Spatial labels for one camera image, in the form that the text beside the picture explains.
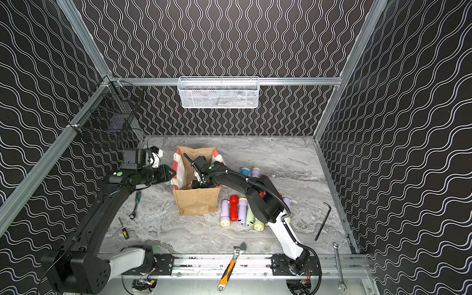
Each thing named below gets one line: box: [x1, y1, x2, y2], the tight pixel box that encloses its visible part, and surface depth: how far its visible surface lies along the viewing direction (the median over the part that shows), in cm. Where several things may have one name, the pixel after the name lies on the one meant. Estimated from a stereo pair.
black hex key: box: [314, 202, 332, 242], surface depth 87 cm
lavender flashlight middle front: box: [237, 197, 248, 225], surface depth 89 cm
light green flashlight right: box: [253, 220, 265, 232], surface depth 84 cm
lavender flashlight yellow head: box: [220, 199, 231, 227], surface depth 87 cm
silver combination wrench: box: [332, 241, 348, 292], surface depth 74 cm
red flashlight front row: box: [229, 195, 240, 222], surface depth 90 cm
